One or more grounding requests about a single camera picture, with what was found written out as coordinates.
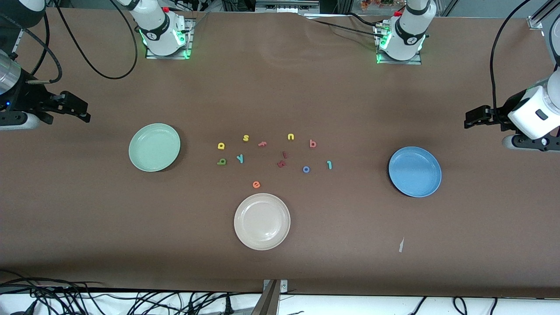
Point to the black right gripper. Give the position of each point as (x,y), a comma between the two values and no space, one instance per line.
(27,97)

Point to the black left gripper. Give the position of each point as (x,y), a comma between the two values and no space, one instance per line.
(502,115)

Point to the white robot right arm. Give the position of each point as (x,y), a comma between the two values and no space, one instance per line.
(157,26)

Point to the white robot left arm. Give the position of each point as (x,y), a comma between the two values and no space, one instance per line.
(409,30)

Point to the blue plate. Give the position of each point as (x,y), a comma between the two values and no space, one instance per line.
(414,171)

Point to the green plate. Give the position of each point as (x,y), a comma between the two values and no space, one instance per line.
(154,148)

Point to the white tape scrap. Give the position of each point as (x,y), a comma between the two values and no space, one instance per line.
(401,246)

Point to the orange flowers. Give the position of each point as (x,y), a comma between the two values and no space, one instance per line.
(372,4)

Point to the black box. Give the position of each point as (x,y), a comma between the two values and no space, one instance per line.
(238,5)

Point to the brown table cover sheet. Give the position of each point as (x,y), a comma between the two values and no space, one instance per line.
(280,87)

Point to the dark red foam letter a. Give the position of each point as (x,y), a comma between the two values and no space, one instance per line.
(281,164)

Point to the cream plate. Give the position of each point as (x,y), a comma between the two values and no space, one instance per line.
(262,222)

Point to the silver metal device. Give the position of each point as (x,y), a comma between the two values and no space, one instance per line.
(286,5)

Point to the grey diagonal bar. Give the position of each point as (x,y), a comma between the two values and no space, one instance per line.
(267,304)

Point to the aluminium frame rail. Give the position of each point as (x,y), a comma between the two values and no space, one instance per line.
(17,41)

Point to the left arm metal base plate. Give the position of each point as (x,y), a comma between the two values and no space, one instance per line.
(398,62)

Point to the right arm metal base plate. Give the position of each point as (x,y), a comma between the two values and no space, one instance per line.
(168,57)

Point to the aluminium frame corner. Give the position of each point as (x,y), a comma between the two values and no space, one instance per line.
(536,21)

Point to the small metal bracket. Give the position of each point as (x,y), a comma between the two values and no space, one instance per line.
(283,286)

